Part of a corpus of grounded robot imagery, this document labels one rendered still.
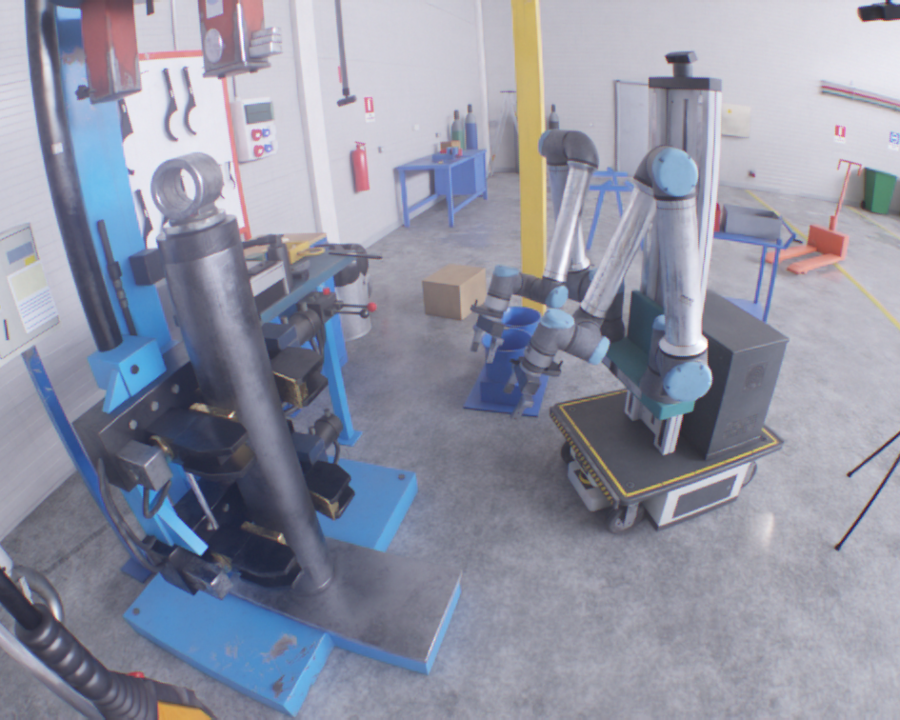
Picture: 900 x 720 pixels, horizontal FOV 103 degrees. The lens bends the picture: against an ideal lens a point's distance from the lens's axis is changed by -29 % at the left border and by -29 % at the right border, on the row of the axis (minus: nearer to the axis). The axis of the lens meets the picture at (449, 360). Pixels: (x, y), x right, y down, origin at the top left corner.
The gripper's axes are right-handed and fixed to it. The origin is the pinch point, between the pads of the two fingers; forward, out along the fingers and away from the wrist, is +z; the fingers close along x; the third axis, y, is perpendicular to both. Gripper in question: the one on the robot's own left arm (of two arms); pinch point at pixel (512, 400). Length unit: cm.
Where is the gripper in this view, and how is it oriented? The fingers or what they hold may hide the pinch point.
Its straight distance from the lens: 161.7
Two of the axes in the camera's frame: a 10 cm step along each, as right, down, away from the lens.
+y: -9.3, -2.4, -2.6
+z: -3.5, 7.8, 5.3
